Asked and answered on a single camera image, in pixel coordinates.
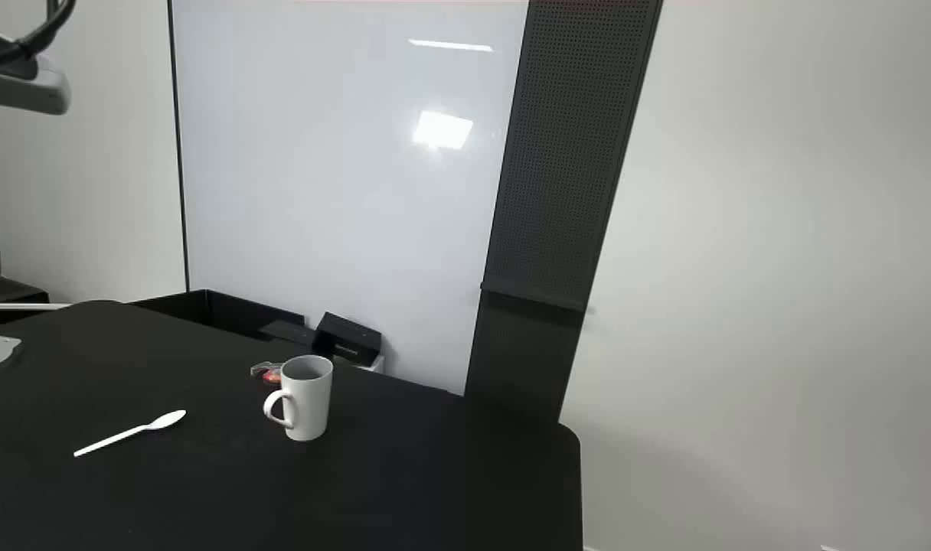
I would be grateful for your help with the white plastic spoon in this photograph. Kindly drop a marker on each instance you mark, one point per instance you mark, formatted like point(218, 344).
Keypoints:
point(162, 421)

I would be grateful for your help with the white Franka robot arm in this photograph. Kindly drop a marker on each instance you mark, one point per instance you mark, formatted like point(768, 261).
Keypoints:
point(16, 93)

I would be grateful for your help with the small clear red object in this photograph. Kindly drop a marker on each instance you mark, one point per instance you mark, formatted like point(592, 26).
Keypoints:
point(271, 378)

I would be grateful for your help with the large whiteboard panel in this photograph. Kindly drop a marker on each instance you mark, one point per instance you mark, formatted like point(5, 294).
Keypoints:
point(330, 204)

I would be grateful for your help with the white ceramic mug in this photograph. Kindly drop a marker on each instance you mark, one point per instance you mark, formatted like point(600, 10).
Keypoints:
point(307, 411)

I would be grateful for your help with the small black box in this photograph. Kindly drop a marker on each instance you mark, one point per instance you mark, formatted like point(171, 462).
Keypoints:
point(345, 337)

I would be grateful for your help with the black vertical pillar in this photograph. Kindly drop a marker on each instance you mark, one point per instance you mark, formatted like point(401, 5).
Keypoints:
point(558, 204)

